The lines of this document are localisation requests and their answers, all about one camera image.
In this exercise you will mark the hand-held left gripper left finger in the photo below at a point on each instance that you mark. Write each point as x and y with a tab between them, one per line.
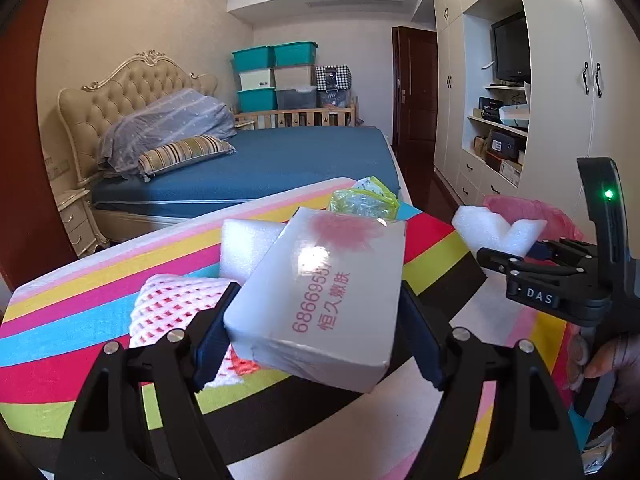
215	345

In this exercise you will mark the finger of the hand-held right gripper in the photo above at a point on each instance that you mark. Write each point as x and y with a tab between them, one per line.
565	251
510	262

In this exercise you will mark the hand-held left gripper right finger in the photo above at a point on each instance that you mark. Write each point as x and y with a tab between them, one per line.
425	340

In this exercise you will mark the white foam piece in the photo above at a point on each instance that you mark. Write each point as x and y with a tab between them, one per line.
495	230

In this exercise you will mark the pink lined bin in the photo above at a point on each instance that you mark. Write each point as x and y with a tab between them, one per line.
555	215

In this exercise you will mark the pink foam fruit net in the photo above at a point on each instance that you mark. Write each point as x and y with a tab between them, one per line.
165	305

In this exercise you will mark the white foam sheet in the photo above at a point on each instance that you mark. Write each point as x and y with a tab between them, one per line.
245	250

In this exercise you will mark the white box with pink print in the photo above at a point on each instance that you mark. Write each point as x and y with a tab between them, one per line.
320	300

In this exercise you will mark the person's right hand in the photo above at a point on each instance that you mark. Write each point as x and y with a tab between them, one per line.
602	360

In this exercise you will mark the orange foam net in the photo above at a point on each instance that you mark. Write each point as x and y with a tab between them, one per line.
245	364

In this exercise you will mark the rainbow striped tablecloth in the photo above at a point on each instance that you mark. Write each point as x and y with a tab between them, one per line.
100	360

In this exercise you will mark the black safe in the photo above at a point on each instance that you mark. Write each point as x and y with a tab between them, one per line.
505	144

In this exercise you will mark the green clear plastic packet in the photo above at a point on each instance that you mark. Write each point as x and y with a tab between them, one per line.
362	202

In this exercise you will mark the cream wardrobe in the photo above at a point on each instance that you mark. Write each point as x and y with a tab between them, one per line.
555	85

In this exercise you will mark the white plastic packet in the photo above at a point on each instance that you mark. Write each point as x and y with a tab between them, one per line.
600	452

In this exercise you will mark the striped pillow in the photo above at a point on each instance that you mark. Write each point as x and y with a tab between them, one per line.
185	152

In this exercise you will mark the dark wooden door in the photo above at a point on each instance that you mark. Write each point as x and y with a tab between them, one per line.
415	90

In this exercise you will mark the bed with blue sheet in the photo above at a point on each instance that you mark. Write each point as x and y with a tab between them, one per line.
300	160

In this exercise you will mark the black television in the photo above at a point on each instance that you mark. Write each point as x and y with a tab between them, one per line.
510	47

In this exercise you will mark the grey blanket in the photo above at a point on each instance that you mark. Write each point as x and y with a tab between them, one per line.
165	120

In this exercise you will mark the black white checked bag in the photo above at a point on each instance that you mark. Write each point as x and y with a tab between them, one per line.
332	77

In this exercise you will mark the brown wooden panel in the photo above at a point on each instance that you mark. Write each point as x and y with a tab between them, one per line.
20	160

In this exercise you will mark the beige tufted headboard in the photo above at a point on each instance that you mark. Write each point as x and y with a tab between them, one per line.
125	85

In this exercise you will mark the stack of plastic storage boxes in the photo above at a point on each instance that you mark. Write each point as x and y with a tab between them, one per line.
255	59

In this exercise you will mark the wooden crib rail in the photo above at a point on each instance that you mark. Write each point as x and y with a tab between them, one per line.
300	117

